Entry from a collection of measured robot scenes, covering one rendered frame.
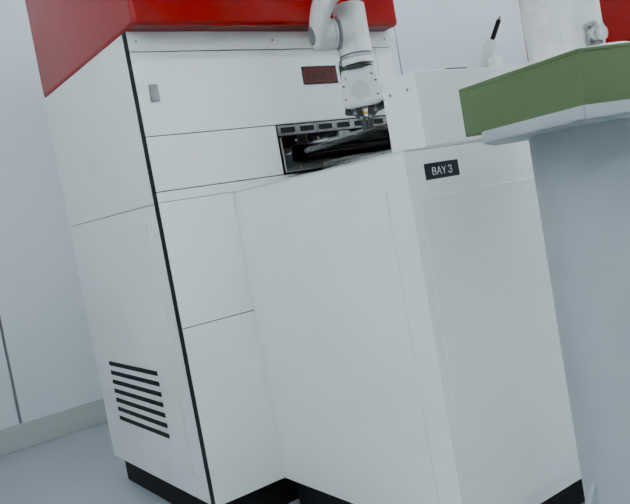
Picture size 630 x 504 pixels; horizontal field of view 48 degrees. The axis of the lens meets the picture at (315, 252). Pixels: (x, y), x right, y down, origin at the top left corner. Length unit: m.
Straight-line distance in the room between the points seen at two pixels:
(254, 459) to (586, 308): 0.97
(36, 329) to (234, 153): 1.57
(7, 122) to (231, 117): 1.52
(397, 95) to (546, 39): 0.31
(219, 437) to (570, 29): 1.19
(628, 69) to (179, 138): 1.03
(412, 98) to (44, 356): 2.18
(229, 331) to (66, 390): 1.52
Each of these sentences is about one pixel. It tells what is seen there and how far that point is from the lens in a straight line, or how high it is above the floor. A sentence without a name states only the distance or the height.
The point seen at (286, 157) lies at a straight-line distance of 1.88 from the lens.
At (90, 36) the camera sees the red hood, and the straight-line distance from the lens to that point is 1.98.
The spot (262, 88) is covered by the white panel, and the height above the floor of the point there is 1.07.
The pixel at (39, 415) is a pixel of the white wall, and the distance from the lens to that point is 3.18.
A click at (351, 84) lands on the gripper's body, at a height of 1.04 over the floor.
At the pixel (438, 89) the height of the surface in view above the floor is 0.92.
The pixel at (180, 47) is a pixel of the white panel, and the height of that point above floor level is 1.18.
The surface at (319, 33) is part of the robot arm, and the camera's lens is 1.83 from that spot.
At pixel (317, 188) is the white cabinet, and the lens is 1.50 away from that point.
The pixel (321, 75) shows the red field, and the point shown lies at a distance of 2.02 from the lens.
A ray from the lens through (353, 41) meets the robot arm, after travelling 1.86.
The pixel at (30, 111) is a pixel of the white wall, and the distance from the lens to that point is 3.22.
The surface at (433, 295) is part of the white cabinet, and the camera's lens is 1.32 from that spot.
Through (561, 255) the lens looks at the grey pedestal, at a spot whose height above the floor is 0.60.
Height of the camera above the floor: 0.75
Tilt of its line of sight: 4 degrees down
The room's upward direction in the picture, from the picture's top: 10 degrees counter-clockwise
